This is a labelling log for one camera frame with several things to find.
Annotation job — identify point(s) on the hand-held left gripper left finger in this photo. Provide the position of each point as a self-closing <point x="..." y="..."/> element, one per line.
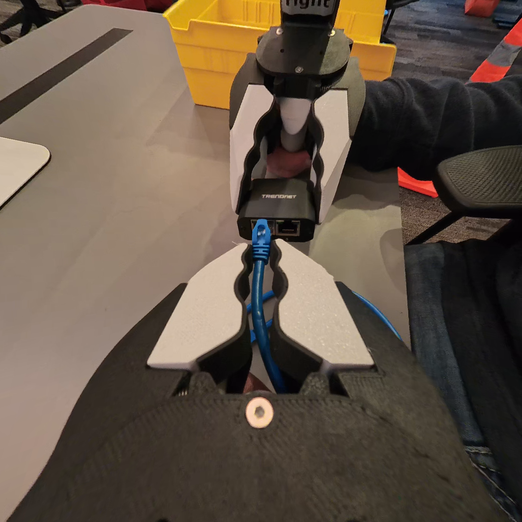
<point x="204" y="318"/>

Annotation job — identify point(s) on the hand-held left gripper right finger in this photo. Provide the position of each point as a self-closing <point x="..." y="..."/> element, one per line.
<point x="318" y="318"/>

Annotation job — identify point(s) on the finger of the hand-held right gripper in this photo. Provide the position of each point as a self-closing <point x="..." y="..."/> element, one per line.
<point x="242" y="134"/>
<point x="336" y="134"/>

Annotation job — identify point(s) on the black network adapter box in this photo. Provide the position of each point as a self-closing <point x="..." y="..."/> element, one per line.
<point x="281" y="204"/>

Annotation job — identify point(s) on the person's right forearm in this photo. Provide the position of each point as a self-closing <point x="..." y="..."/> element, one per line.
<point x="428" y="122"/>

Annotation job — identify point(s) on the person's right hand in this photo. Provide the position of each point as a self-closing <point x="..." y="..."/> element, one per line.
<point x="290" y="161"/>

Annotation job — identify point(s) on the yellow plastic bin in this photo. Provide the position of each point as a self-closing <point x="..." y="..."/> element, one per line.
<point x="212" y="45"/>

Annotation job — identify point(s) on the orange flat object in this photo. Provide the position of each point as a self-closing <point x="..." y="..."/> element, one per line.
<point x="416" y="185"/>

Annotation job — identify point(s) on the person's blue jeans leg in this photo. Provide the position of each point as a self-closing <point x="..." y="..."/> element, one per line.
<point x="448" y="326"/>

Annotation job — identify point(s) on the black mesh chair armrest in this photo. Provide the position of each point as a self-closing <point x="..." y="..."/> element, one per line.
<point x="481" y="175"/>

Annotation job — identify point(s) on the red object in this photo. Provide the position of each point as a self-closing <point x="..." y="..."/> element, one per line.
<point x="481" y="7"/>

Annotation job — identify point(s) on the white flat pad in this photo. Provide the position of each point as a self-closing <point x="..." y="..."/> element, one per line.
<point x="20" y="163"/>

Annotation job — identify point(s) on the black office chair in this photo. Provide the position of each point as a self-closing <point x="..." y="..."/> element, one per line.
<point x="24" y="16"/>

